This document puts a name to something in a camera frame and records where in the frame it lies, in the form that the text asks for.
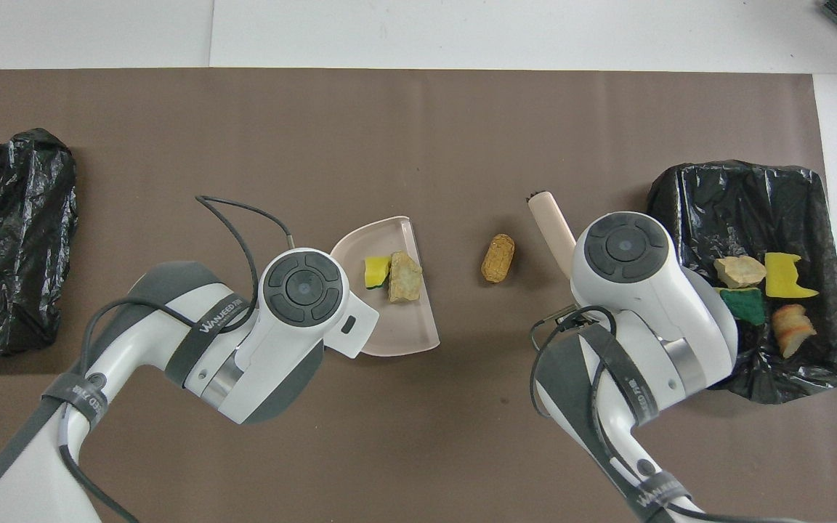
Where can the striped croissant piece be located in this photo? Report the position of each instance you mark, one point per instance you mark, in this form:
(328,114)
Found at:
(405,280)
(740,272)
(793,330)

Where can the small yellow sponge piece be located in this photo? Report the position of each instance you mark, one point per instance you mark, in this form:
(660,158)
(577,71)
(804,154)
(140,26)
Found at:
(376,270)

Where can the pink plastic dustpan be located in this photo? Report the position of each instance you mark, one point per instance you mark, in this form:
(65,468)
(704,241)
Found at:
(404,327)

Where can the pink brush with black bristles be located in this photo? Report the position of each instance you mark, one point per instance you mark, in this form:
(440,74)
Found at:
(553,225)

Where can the yellow sponge piece green backing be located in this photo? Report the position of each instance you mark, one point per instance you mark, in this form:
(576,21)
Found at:
(745,305)

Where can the notched yellow sponge piece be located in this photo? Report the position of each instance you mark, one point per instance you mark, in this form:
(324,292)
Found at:
(785,276)

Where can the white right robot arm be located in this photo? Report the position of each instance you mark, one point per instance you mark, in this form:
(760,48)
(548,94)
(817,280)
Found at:
(644,290)

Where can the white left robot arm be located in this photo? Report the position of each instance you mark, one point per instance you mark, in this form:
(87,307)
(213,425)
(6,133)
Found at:
(259,349)

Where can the open bin with black bag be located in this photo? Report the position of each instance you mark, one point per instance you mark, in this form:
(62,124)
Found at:
(694,218)

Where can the bin covered by black bag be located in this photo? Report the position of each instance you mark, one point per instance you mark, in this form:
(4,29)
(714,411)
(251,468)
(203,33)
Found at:
(11,254)

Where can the brown oval bread roll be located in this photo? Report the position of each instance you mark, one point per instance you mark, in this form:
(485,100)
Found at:
(498,258)

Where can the brown table mat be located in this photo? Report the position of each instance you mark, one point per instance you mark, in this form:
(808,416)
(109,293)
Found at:
(426,450)

